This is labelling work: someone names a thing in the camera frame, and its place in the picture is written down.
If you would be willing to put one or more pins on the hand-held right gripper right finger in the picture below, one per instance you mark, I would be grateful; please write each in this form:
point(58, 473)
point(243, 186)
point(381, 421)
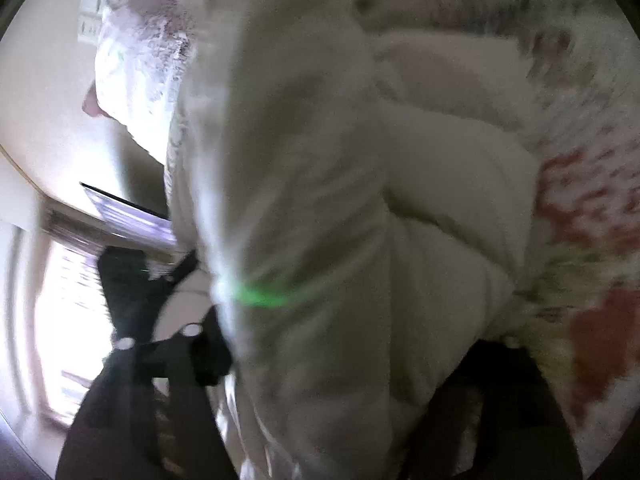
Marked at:
point(500, 385)

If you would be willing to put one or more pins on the beige quilted down jacket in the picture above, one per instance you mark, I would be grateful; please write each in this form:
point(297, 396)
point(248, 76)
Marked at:
point(300, 160)

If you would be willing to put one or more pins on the window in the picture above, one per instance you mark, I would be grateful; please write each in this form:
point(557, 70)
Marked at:
point(70, 320)

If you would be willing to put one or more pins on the floral quilt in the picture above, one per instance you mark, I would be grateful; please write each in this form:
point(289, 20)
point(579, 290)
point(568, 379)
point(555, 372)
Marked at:
point(590, 210)

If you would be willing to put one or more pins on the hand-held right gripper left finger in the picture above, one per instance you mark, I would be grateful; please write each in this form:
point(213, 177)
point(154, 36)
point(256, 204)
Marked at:
point(210, 360)

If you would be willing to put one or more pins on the white purple floral pillow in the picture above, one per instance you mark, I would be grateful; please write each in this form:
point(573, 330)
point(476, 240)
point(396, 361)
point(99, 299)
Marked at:
point(135, 50)

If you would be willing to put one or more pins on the dark framed panel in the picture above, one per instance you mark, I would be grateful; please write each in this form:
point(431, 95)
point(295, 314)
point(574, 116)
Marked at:
point(125, 212)

